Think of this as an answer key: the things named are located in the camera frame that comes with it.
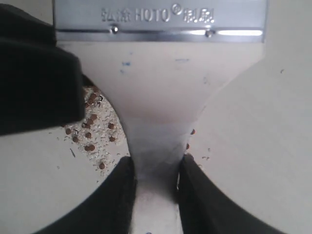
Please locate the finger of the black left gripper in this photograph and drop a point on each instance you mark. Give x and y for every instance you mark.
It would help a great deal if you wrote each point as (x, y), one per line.
(40, 84)

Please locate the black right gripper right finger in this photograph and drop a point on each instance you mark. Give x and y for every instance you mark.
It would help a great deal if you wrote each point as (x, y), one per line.
(204, 209)

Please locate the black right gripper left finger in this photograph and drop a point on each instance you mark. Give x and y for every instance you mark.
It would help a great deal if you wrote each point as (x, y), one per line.
(108, 210)

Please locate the wooden paint brush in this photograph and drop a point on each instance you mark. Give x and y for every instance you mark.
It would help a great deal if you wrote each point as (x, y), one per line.
(158, 62)

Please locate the brown beads and crumbs pile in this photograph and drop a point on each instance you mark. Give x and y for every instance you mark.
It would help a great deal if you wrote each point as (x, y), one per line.
(98, 141)

